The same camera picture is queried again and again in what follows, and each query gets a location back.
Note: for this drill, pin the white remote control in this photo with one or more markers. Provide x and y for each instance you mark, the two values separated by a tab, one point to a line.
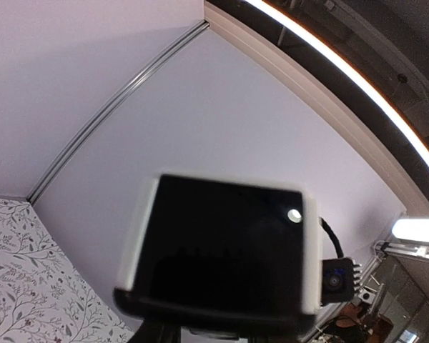
222	252

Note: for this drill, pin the ceiling light strip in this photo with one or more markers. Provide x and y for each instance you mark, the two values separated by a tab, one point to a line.
351	72

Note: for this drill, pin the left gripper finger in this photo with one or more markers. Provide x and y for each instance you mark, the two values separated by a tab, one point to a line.
153	330

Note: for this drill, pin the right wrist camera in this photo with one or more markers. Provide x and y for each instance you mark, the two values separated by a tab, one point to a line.
340	280

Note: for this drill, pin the floral patterned table mat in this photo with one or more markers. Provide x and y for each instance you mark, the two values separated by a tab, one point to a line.
43	298

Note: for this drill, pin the right aluminium frame post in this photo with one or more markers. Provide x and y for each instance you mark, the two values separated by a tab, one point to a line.
110	106

